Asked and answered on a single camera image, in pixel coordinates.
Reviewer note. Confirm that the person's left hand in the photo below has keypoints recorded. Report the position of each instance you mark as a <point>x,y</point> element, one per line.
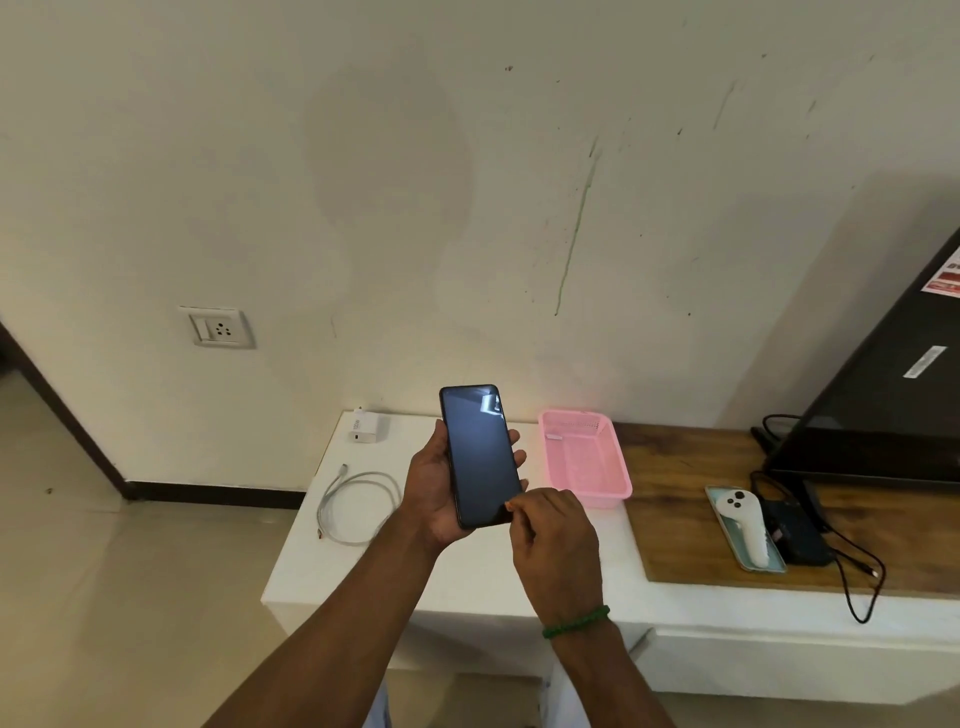
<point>430,495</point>

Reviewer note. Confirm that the person's right hand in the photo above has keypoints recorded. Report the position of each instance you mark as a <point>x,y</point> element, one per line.
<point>559,551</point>

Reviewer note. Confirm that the person's right fingers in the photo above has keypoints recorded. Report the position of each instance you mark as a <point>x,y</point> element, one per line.
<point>529,504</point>

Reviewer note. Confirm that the person's left thumb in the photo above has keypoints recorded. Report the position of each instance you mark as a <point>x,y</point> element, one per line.
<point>439,448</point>

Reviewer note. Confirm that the black smartphone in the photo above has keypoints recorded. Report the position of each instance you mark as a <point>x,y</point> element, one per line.
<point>480,457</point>

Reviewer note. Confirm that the person's right forearm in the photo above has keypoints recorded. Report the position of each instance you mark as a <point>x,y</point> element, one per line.
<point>600,675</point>

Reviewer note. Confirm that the person's left forearm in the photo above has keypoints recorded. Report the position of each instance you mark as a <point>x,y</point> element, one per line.
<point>330,637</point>

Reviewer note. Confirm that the pink plastic basket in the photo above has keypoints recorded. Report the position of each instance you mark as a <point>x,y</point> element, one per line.
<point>585,461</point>

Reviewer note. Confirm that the white charger adapter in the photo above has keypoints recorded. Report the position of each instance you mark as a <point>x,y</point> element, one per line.
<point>365,429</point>

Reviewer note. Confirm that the white remote control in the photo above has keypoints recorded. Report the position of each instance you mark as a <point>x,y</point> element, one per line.
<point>745,525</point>

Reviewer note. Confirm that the wooden board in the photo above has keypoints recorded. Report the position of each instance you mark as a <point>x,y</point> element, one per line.
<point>787,510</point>

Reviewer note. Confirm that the black set-top box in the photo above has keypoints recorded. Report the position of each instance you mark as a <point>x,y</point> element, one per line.
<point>799,534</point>

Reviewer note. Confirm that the black television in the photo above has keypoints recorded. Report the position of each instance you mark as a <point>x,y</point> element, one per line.
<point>877,405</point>

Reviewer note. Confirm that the white wall socket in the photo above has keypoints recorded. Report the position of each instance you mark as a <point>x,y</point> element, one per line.
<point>218,328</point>

